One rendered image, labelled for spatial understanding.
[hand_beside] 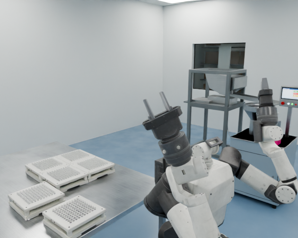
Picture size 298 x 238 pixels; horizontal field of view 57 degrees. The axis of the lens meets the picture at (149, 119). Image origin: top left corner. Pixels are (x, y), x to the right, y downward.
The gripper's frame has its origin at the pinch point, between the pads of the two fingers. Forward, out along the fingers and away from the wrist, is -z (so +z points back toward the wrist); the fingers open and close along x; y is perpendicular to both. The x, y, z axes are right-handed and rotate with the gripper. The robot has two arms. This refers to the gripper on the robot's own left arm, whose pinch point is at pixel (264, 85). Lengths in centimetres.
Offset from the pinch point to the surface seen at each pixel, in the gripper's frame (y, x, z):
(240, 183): 11, -229, 58
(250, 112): -7, -211, -27
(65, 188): 126, -31, 50
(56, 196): 119, -12, 53
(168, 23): 152, -487, -318
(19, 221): 132, 2, 65
